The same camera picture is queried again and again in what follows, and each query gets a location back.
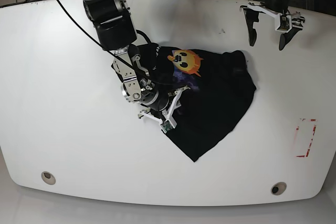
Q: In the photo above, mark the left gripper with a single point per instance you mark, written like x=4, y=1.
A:
x=252, y=11

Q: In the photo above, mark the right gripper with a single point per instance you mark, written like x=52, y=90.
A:
x=160, y=106

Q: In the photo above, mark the black graphic t-shirt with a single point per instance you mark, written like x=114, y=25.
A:
x=220, y=92

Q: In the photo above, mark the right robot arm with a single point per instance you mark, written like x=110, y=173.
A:
x=116, y=35

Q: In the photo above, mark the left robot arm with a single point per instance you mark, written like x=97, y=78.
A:
x=278, y=6

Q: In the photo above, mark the red tape rectangle marking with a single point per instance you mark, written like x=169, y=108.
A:
x=304, y=135

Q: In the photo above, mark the right table grommet hole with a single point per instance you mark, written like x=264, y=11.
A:
x=278, y=188

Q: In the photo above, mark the table grommet hole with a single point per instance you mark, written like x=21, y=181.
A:
x=278, y=188
x=48, y=178

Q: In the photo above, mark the left table grommet hole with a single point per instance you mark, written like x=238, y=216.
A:
x=48, y=178

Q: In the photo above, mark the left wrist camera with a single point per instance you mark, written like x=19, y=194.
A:
x=284, y=23

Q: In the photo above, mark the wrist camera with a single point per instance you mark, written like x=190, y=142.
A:
x=166, y=126
x=284, y=23

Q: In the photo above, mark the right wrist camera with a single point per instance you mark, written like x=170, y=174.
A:
x=166, y=126

